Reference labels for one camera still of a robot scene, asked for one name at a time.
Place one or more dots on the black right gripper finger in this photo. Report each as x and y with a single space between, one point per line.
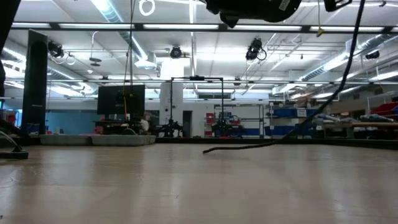
332 4

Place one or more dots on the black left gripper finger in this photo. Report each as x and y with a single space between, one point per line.
229 20

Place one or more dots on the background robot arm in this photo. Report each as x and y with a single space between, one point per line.
169 127
225 127

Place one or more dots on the yellow hanging connector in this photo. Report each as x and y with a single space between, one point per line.
319 32

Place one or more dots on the blue bin shelf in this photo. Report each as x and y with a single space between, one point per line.
295 112

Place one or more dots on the red storage bin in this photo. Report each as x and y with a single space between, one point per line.
385 109

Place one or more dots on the wooden workbench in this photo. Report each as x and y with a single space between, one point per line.
367 125

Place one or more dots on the black monitor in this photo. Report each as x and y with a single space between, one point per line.
121 99

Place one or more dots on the person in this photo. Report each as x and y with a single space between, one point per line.
144 124

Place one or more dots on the grey tool tray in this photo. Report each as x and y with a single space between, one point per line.
93 140

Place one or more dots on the tall black column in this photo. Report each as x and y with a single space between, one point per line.
35 87

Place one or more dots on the black ceiling camera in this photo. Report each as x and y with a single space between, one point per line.
255 49
176 52
55 49

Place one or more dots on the black background station frame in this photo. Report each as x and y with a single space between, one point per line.
196 78

